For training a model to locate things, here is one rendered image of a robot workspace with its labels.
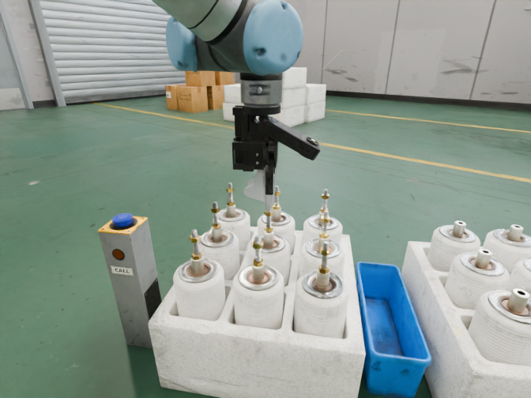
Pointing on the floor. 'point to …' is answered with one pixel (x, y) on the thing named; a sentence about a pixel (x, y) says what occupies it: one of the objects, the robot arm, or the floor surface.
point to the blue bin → (389, 332)
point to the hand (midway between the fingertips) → (271, 204)
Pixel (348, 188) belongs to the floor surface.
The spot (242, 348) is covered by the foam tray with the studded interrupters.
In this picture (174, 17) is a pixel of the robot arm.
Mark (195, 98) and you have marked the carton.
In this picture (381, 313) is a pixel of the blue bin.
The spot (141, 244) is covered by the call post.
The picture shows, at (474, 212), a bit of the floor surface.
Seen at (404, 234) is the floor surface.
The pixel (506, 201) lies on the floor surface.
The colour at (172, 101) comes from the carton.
